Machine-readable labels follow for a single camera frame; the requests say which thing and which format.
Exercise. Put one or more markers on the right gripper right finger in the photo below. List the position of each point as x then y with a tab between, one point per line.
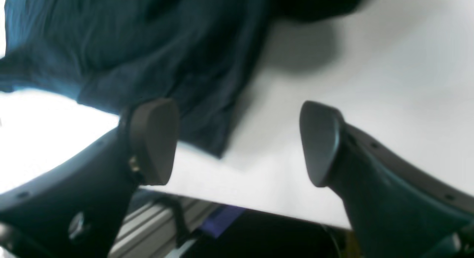
395	209

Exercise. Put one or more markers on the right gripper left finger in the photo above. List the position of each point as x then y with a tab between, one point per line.
76	209

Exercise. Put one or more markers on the aluminium frame rail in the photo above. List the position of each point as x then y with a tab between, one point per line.
163	223

